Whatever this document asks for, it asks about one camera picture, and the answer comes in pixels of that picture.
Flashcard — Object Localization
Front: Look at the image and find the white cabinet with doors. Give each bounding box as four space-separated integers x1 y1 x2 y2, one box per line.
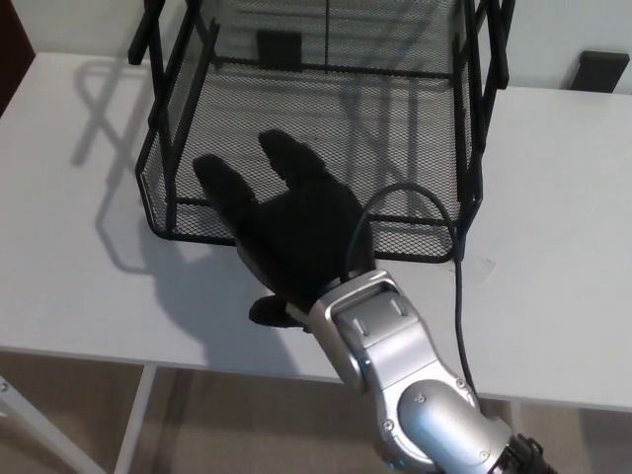
22 0 632 93

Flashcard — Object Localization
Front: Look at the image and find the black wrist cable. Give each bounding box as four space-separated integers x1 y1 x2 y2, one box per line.
343 182 483 397

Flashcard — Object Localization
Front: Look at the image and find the white metal-frame desk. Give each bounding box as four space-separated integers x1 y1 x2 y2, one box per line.
0 51 632 474

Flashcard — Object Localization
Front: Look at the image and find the dark brown wooden panel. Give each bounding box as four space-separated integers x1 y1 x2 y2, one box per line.
0 0 38 118

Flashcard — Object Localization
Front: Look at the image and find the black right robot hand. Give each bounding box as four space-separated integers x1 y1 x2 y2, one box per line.
192 128 380 331

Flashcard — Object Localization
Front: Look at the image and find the black metal tray rack frame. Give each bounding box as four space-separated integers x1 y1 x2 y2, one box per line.
126 0 511 241

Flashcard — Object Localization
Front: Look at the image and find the clear tape strip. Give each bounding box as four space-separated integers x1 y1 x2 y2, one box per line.
463 253 498 283

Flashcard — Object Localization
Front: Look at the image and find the black recessed cabinet handle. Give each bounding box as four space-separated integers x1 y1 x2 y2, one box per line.
256 30 304 71
569 49 631 93

